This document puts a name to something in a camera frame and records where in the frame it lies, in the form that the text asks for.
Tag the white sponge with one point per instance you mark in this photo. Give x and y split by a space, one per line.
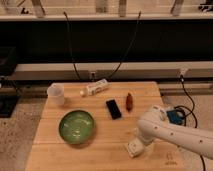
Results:
135 147

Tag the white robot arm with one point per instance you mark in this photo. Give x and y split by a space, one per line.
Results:
153 124

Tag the green ceramic bowl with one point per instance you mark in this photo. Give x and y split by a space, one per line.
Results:
76 127

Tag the white tube bottle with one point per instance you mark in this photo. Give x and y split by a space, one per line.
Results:
95 87

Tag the brown small object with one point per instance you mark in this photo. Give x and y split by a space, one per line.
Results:
129 102

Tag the black phone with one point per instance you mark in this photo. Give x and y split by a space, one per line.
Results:
113 109

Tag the clear plastic cup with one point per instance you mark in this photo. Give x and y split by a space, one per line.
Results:
56 93

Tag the blue connector box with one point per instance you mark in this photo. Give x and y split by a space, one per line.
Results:
174 118

